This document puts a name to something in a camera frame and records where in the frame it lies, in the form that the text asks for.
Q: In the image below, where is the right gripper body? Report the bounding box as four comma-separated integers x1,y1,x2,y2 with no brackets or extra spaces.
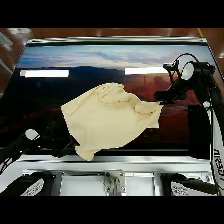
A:
153,87,188,103

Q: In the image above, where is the beige shirt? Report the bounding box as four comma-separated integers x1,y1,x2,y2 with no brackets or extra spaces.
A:
60,82,165,162

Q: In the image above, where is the black cable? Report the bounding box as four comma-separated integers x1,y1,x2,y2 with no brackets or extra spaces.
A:
172,52,200,70

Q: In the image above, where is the silver frame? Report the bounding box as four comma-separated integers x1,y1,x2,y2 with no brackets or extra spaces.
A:
0,149,224,197

